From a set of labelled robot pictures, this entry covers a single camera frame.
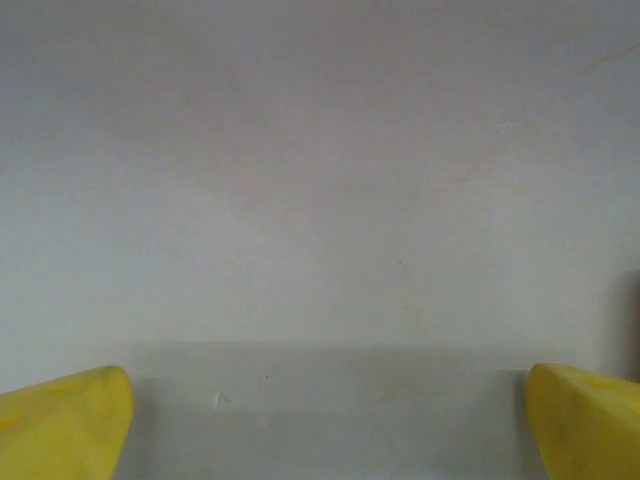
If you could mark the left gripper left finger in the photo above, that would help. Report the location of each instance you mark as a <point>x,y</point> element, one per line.
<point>60,430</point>

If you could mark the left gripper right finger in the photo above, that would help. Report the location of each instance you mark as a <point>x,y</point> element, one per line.
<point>585,430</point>

